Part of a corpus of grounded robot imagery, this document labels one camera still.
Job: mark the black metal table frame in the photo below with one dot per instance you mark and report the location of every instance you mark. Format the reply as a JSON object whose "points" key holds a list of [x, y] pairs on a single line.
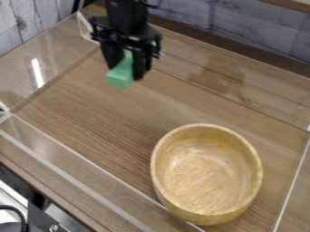
{"points": [[23, 206]]}

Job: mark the wooden bowl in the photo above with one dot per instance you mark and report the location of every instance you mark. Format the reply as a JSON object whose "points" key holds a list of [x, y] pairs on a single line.
{"points": [[206, 173]]}

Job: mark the clear acrylic corner bracket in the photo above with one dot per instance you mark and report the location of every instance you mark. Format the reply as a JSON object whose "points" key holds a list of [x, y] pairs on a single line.
{"points": [[84, 27]]}

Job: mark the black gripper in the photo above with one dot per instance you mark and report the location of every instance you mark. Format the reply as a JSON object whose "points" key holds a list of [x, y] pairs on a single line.
{"points": [[123, 30]]}

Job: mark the green rectangular block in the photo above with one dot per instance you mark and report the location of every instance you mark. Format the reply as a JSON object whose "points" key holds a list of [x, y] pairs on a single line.
{"points": [[120, 75]]}

